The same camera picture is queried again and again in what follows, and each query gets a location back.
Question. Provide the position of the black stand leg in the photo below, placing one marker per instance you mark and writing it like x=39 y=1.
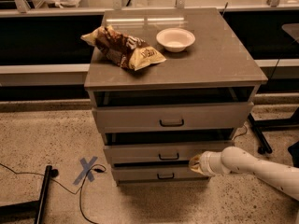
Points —
x=33 y=209
x=258 y=125

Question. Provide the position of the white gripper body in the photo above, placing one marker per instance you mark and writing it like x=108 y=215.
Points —
x=206 y=162

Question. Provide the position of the grey bottom drawer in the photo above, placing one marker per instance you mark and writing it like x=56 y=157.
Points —
x=167 y=173

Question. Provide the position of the black stand leg right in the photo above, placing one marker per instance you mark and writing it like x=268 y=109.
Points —
x=258 y=125

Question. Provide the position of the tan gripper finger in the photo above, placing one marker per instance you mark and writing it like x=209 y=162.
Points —
x=195 y=164

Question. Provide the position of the white bowl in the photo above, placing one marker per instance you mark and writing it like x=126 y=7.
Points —
x=175 y=39

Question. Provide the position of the grey drawer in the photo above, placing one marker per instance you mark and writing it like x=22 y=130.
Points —
x=152 y=118
x=167 y=173
x=123 y=154

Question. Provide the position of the black stand leg left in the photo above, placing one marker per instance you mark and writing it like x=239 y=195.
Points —
x=33 y=209

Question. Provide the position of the grey top drawer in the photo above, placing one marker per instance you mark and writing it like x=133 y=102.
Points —
x=152 y=118

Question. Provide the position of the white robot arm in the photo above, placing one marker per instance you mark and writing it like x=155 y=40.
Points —
x=236 y=160

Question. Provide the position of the blue tape cross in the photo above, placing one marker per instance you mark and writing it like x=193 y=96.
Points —
x=86 y=170

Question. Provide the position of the grey drawer cabinet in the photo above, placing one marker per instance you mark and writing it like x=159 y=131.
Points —
x=216 y=68

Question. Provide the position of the brown yellow chip bag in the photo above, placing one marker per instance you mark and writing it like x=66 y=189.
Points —
x=126 y=51

